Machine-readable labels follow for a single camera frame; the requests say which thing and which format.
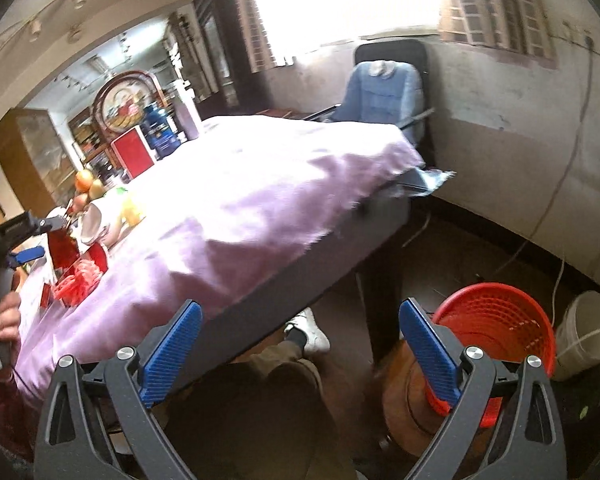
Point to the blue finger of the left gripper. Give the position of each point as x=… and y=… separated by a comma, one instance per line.
x=47, y=225
x=17, y=259

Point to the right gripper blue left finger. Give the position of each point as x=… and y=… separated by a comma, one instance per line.
x=164, y=351

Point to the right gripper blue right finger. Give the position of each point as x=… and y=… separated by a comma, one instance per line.
x=440, y=369

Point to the red foam fruit net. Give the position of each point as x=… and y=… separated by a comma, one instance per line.
x=78, y=283

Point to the yellow foam fruit net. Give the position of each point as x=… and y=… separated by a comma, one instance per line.
x=130, y=212

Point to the person's left hand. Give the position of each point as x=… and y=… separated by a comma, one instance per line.
x=10, y=319

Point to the red apple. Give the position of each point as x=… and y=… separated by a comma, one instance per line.
x=78, y=203

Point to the wooden glass cabinet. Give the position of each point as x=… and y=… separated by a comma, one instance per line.
x=35, y=162

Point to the round wooden stool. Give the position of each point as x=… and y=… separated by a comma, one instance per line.
x=411, y=422

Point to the orange fruit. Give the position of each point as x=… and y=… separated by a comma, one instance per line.
x=83, y=180

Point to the yellow pear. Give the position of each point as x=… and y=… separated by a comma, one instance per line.
x=96, y=190

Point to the red plastic mesh basket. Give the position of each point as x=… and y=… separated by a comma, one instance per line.
x=502, y=320

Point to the red flat box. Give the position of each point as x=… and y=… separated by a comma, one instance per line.
x=133, y=152

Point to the white sneaker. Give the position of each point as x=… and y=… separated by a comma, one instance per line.
x=304, y=331

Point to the round framed embroidery picture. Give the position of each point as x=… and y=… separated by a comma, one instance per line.
x=119, y=105

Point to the blue fish oil bottle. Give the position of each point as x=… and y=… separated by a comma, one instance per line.
x=157, y=131

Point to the white plastic bucket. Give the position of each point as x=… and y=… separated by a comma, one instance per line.
x=578, y=337

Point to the purple tablecloth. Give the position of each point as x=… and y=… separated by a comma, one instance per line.
x=220, y=216

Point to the silver metal bottle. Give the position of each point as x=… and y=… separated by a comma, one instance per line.
x=185, y=110

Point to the blue cushioned office chair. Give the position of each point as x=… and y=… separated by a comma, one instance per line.
x=389, y=84

